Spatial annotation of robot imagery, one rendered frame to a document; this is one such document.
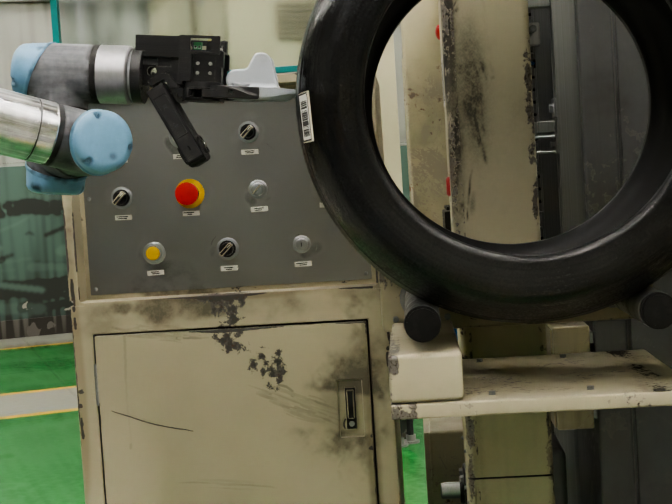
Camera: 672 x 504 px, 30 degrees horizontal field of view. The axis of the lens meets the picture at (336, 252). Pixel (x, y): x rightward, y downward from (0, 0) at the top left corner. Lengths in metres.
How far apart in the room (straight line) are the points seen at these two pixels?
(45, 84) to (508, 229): 0.70
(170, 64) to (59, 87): 0.14
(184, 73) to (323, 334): 0.69
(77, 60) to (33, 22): 9.15
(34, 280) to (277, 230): 8.47
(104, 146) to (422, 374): 0.46
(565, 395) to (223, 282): 0.84
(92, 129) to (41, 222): 9.12
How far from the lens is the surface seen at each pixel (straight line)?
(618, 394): 1.54
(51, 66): 1.63
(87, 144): 1.48
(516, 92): 1.88
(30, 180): 1.63
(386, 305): 1.85
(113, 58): 1.62
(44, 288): 10.62
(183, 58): 1.60
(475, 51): 1.88
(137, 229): 2.22
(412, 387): 1.52
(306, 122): 1.51
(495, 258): 1.49
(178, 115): 1.61
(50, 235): 10.60
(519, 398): 1.53
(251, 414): 2.17
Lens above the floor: 1.07
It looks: 3 degrees down
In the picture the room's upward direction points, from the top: 4 degrees counter-clockwise
